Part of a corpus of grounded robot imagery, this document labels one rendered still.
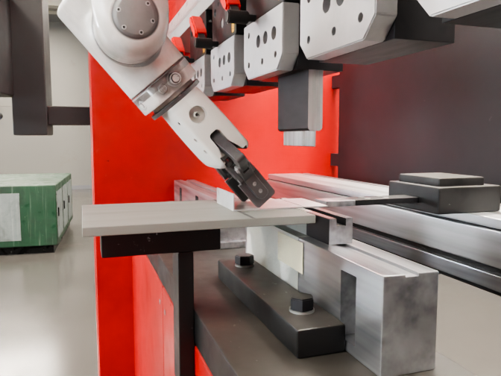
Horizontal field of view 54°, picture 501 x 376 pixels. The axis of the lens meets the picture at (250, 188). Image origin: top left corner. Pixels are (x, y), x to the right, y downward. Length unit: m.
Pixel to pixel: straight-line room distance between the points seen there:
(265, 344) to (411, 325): 0.15
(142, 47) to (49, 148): 10.69
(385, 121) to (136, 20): 0.97
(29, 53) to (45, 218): 3.14
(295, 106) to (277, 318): 0.28
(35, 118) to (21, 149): 9.29
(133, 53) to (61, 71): 10.71
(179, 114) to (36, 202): 4.46
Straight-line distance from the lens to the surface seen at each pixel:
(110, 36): 0.53
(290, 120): 0.67
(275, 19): 0.65
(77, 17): 0.61
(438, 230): 0.81
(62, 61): 11.27
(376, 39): 0.46
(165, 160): 1.48
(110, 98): 1.47
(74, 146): 11.14
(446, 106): 1.21
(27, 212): 5.04
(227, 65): 0.85
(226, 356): 0.52
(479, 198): 0.77
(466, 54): 1.18
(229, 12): 0.71
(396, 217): 0.90
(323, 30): 0.52
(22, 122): 2.02
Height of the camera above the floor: 1.09
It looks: 6 degrees down
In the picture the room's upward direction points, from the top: straight up
